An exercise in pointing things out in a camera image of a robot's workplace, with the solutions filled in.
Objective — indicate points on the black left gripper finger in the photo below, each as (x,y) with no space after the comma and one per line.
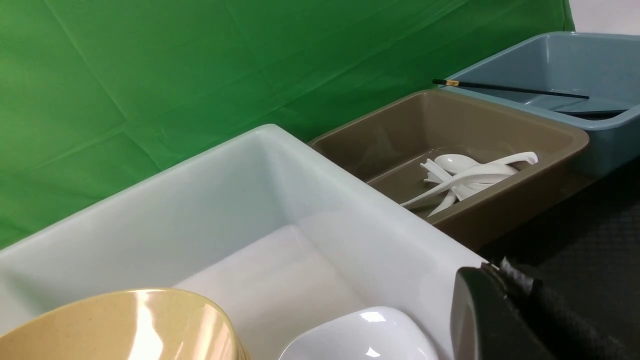
(504,312)

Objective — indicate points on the white square sauce dish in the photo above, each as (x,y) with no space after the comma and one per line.
(376,333)

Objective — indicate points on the black chopstick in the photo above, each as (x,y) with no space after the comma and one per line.
(492,87)

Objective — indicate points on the yellow speckled noodle bowl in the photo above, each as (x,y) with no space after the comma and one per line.
(138,324)

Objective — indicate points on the black plastic serving tray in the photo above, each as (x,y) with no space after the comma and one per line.
(587,249)

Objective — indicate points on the white spoons in bin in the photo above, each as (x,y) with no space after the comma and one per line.
(461,177)

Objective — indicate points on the olive brown plastic bin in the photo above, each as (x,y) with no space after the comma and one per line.
(385,150)

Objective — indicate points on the large white plastic tub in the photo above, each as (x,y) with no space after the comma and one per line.
(273,232)

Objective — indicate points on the black chopsticks in bin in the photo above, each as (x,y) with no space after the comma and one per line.
(593,115)

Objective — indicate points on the blue plastic bin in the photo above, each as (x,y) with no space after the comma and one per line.
(603,66)

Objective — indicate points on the green backdrop cloth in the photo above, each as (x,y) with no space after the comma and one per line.
(98,95)

